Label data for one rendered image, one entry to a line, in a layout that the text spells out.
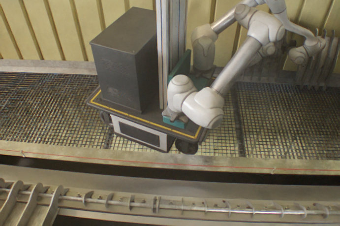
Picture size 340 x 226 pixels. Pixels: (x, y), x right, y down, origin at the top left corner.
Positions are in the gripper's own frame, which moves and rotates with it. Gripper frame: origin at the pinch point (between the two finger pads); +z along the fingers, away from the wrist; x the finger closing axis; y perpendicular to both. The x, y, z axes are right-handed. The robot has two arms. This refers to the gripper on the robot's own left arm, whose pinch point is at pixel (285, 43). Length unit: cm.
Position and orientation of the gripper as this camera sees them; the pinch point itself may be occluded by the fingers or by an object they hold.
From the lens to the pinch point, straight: 257.6
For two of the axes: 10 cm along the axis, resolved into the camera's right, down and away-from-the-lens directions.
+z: 0.7, -5.2, 8.5
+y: -0.2, 8.6, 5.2
